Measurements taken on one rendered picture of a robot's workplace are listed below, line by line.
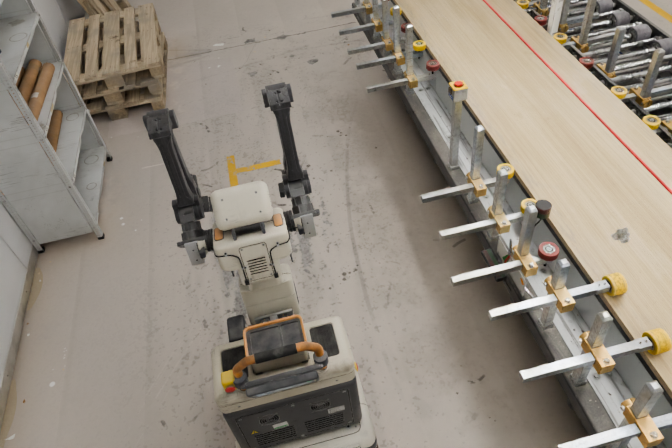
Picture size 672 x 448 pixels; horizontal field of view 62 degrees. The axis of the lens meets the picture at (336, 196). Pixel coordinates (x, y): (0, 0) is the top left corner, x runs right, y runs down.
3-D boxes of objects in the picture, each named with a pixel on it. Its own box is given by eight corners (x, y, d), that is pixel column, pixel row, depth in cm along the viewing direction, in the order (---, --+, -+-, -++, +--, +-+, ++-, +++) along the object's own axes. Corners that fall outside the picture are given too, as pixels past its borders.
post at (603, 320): (573, 390, 210) (603, 320, 176) (568, 382, 212) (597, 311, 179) (582, 388, 210) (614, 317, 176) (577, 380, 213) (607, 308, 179)
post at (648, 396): (611, 456, 192) (653, 392, 158) (606, 446, 194) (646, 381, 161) (621, 454, 192) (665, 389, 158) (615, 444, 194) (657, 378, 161)
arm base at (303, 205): (289, 219, 211) (320, 212, 212) (284, 199, 212) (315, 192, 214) (290, 222, 220) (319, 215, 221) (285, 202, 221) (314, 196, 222)
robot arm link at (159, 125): (140, 127, 189) (169, 121, 190) (142, 110, 200) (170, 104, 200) (179, 228, 215) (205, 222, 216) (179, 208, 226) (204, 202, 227)
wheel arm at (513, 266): (453, 288, 228) (453, 282, 225) (450, 282, 231) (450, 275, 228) (552, 263, 232) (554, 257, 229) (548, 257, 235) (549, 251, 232)
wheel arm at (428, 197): (422, 204, 265) (422, 198, 262) (420, 200, 267) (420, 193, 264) (508, 184, 269) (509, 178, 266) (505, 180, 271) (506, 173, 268)
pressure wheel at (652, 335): (656, 338, 185) (640, 327, 193) (658, 359, 187) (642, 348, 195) (672, 333, 186) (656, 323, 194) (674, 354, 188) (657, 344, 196)
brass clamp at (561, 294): (559, 314, 204) (561, 306, 200) (541, 285, 213) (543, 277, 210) (574, 310, 204) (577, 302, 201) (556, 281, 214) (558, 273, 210)
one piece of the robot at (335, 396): (367, 437, 253) (352, 340, 195) (249, 470, 248) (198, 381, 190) (349, 371, 277) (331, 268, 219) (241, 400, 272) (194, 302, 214)
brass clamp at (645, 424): (642, 449, 168) (647, 443, 165) (616, 407, 178) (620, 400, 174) (661, 444, 169) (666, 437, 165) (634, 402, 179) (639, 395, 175)
